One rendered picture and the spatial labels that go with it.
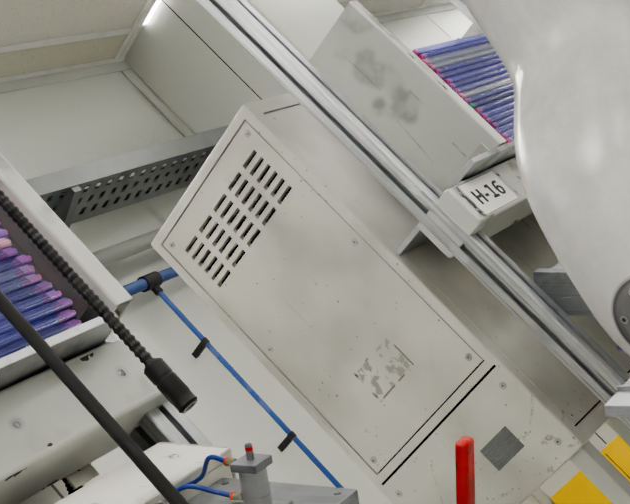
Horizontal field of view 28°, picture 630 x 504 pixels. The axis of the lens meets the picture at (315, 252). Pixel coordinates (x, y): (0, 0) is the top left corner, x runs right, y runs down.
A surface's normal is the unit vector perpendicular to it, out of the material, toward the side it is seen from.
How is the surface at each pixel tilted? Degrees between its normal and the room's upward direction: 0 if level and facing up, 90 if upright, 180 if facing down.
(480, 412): 90
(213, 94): 90
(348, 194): 90
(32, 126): 90
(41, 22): 180
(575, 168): 65
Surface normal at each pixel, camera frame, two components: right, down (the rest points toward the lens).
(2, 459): 0.52, -0.68
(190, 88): -0.52, 0.24
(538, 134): -0.81, -0.32
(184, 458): -0.15, -0.97
